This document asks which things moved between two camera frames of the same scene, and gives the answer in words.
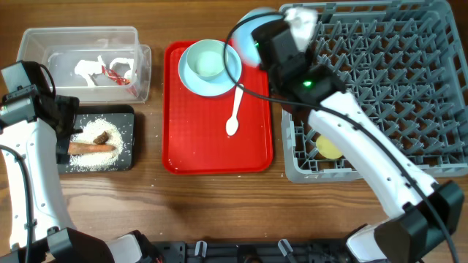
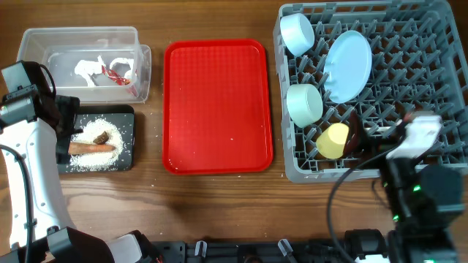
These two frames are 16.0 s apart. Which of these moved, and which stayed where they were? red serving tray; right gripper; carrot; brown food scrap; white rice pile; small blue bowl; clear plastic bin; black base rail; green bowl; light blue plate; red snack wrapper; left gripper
Moved: right gripper; green bowl; light blue plate; small blue bowl
Stayed: white rice pile; black base rail; carrot; brown food scrap; clear plastic bin; red serving tray; left gripper; red snack wrapper
